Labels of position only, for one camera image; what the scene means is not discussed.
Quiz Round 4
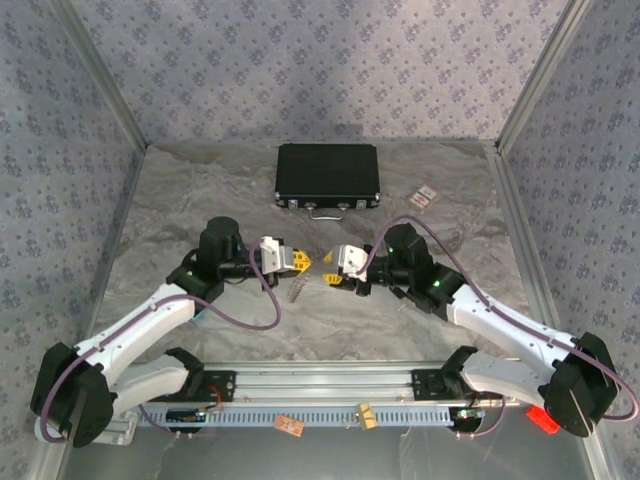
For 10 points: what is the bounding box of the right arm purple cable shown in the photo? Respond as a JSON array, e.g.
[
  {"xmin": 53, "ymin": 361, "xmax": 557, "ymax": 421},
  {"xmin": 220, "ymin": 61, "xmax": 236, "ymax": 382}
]
[{"xmin": 362, "ymin": 214, "xmax": 640, "ymax": 419}]

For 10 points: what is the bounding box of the aluminium table side rail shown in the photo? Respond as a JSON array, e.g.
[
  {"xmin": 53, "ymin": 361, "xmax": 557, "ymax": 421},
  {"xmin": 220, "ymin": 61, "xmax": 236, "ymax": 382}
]
[
  {"xmin": 483, "ymin": 141, "xmax": 615, "ymax": 480},
  {"xmin": 29, "ymin": 142, "xmax": 151, "ymax": 480}
]

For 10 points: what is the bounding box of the playing card box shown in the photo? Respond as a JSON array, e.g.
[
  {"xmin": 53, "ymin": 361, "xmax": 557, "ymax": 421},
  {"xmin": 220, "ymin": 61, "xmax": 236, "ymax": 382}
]
[{"xmin": 407, "ymin": 184, "xmax": 441, "ymax": 214}]

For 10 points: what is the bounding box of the black case with metal handle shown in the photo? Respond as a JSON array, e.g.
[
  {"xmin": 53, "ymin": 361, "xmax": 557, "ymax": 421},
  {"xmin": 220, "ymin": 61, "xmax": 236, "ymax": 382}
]
[{"xmin": 273, "ymin": 143, "xmax": 382, "ymax": 222}]

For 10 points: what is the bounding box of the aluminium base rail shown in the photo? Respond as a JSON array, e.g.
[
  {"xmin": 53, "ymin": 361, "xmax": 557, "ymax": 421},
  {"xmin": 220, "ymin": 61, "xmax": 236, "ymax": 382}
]
[{"xmin": 202, "ymin": 360, "xmax": 419, "ymax": 402}]

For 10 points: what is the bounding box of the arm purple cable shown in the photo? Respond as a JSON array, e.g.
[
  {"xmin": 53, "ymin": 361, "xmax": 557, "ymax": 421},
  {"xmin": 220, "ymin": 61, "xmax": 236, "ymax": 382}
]
[
  {"xmin": 362, "ymin": 214, "xmax": 640, "ymax": 419},
  {"xmin": 32, "ymin": 238, "xmax": 282, "ymax": 444}
]

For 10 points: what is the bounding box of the aluminium corner frame post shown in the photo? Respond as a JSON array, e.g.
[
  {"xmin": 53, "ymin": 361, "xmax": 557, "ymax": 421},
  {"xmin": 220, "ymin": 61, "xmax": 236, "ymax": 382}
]
[
  {"xmin": 49, "ymin": 0, "xmax": 150, "ymax": 151},
  {"xmin": 493, "ymin": 0, "xmax": 602, "ymax": 154}
]

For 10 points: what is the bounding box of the red plastic block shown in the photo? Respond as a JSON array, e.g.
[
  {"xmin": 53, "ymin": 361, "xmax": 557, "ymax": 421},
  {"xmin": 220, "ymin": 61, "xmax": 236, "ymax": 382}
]
[{"xmin": 525, "ymin": 406, "xmax": 561, "ymax": 437}]

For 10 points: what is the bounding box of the orange paper tag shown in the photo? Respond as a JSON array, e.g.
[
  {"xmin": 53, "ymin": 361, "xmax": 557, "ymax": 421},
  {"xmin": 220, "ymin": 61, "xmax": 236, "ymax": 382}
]
[{"xmin": 273, "ymin": 413, "xmax": 306, "ymax": 438}]

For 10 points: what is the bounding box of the grey slotted cable duct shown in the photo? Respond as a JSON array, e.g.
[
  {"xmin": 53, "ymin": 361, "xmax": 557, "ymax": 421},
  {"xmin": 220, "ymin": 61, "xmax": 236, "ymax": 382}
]
[{"xmin": 137, "ymin": 399, "xmax": 457, "ymax": 429}]

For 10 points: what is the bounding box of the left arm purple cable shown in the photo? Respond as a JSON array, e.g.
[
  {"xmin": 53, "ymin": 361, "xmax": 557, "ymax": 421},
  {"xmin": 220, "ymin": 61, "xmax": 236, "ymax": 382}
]
[{"xmin": 32, "ymin": 238, "xmax": 282, "ymax": 444}]

